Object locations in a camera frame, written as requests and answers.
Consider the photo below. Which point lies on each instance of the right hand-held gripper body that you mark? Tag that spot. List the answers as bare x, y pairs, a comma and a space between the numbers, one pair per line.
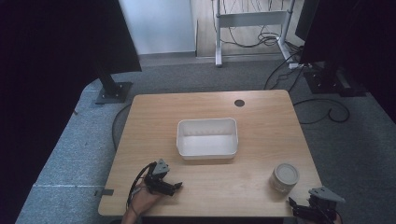
323, 202

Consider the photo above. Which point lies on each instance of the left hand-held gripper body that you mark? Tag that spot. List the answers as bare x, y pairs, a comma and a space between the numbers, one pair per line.
155, 179

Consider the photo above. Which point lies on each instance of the person's left hand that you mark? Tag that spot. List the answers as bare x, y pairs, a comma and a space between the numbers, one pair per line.
145, 199

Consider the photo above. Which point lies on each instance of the person's right hand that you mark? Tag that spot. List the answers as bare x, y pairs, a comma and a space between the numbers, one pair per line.
337, 220

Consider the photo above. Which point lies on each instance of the white plastic bin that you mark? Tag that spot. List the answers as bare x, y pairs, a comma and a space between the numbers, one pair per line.
207, 146

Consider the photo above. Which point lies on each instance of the dark round table grommet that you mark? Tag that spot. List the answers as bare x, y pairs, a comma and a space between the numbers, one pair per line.
239, 103

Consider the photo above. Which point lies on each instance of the black stand base with holes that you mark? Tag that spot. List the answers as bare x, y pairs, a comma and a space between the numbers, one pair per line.
327, 83

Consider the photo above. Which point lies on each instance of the white power strip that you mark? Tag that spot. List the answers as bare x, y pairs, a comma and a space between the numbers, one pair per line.
295, 65

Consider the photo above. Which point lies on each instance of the black curtain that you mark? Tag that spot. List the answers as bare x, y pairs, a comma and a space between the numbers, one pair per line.
62, 46
358, 37

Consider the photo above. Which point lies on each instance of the black monitor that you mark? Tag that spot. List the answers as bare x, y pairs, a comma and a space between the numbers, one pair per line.
306, 18

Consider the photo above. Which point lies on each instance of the small grey table bracket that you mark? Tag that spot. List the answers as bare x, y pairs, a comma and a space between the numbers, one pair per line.
105, 192

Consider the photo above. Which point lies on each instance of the black stand with base plate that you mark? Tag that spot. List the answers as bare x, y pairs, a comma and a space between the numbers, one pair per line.
113, 92

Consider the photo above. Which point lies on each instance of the white metal desk frame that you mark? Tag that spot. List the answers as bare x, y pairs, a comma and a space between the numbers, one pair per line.
252, 18

